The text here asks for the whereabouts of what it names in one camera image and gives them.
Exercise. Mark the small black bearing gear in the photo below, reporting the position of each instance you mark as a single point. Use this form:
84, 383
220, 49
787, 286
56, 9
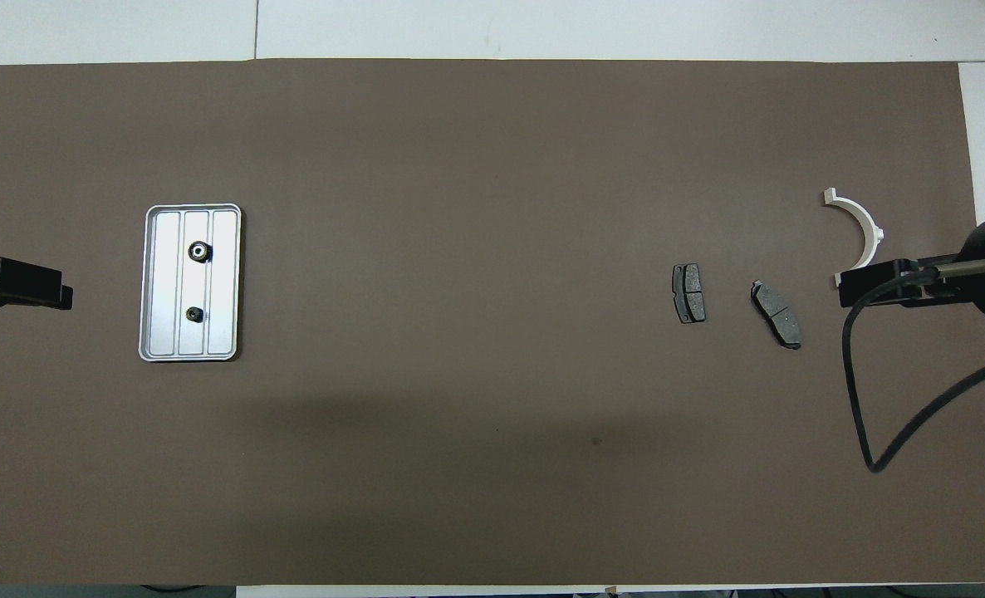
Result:
195, 314

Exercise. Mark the large black bearing gear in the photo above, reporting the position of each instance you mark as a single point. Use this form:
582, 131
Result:
199, 252

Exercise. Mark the silver metal tray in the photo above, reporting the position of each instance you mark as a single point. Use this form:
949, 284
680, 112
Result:
222, 291

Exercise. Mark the rectangular grey brake pad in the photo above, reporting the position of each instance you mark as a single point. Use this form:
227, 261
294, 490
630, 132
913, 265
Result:
690, 295

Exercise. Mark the brown table mat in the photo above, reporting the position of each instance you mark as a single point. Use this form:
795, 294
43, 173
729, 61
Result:
492, 166

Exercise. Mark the tapered grey brake pad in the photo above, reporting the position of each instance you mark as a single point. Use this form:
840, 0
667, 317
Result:
777, 316

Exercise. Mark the white semicircular bracket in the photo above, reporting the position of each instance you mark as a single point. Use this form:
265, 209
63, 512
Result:
874, 235

